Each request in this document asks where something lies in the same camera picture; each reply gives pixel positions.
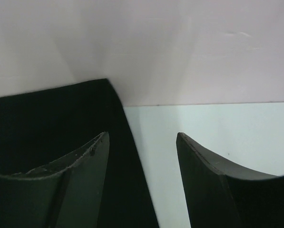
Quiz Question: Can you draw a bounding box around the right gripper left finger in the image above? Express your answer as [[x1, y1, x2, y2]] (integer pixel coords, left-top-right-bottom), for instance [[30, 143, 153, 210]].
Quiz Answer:
[[0, 132, 109, 228]]

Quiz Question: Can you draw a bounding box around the black t-shirt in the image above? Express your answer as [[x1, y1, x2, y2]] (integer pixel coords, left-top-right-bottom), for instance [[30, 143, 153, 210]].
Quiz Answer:
[[0, 79, 158, 228]]

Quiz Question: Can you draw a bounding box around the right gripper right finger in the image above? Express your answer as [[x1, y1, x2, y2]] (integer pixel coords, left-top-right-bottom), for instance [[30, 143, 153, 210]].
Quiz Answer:
[[176, 133, 284, 228]]

